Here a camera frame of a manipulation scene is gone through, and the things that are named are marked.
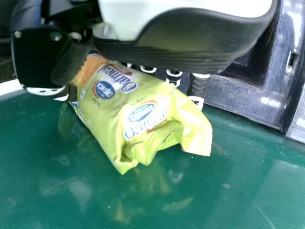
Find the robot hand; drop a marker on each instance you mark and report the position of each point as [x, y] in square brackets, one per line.
[181, 40]

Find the yellow-green biscuit packet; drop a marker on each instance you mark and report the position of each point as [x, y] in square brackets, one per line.
[133, 109]

